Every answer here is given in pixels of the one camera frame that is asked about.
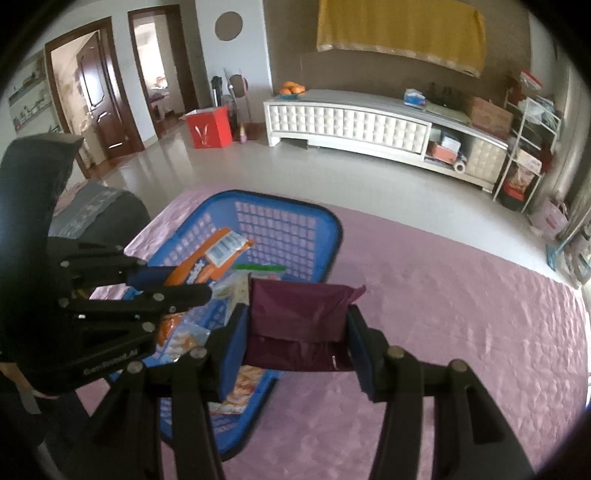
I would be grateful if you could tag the red orange snack bag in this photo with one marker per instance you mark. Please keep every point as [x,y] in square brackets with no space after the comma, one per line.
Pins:
[521,177]

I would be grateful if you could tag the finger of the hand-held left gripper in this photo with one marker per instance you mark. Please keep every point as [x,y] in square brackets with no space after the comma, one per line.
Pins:
[184,295]
[150,276]

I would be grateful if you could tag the orange box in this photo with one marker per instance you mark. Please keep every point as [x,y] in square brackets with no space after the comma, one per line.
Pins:
[436,150]

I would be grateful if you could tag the yellow cloth cover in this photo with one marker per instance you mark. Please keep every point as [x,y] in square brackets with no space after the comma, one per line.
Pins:
[401,27]

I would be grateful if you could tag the orange snack packet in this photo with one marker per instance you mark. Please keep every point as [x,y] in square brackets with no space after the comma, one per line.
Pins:
[207,258]

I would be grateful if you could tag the dark maroon snack packet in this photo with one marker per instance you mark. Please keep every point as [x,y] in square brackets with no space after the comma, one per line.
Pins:
[295,323]

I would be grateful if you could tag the white tufted TV cabinet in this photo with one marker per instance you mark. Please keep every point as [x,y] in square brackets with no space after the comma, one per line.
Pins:
[351,124]

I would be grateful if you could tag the cardboard box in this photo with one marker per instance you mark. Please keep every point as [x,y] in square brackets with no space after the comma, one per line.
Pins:
[489,117]

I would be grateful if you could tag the red gift bag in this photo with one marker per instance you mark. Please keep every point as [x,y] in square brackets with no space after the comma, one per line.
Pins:
[210,129]

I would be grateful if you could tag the standing air conditioner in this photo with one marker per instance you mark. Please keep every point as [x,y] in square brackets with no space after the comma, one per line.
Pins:
[570,147]

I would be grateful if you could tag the blue plastic basket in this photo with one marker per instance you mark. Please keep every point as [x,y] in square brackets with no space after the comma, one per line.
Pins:
[286,230]

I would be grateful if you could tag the wall shelf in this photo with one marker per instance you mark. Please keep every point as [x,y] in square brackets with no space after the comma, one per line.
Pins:
[30,97]

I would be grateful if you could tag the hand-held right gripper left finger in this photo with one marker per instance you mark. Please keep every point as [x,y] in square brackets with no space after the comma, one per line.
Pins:
[233,355]

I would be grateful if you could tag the pile of oranges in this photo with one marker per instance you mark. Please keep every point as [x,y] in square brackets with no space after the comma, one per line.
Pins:
[292,88]

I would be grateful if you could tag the paper towel roll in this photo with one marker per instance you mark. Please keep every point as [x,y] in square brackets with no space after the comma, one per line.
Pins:
[460,166]

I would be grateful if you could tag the dark wooden doorway frame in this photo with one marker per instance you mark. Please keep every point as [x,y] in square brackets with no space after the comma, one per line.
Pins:
[182,69]

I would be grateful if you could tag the black router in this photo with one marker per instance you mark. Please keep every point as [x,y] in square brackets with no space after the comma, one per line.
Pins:
[443,99]

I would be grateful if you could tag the blue tissue box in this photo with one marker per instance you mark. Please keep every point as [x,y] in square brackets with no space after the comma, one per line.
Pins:
[414,99]

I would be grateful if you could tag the light blue snack packet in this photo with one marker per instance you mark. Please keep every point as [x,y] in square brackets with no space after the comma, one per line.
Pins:
[189,341]

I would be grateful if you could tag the pink quilted bedspread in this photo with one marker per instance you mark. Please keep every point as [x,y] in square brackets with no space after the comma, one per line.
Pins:
[438,323]

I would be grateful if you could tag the red white snack packet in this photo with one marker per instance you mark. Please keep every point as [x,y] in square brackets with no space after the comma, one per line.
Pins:
[240,390]

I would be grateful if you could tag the red white box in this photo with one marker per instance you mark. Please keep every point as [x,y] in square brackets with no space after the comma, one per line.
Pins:
[531,81]

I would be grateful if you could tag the dark wooden door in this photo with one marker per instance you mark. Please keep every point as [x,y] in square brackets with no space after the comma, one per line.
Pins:
[97,101]

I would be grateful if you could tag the pink white shopping bag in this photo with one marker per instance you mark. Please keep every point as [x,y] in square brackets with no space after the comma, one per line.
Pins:
[549,220]

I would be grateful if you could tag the brown round wall disc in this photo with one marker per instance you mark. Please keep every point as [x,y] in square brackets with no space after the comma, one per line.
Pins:
[228,26]

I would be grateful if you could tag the white metal shelf rack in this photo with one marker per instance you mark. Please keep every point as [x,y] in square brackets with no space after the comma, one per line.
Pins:
[528,138]

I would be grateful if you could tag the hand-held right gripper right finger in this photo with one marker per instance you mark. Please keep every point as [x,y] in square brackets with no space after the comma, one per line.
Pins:
[364,355]

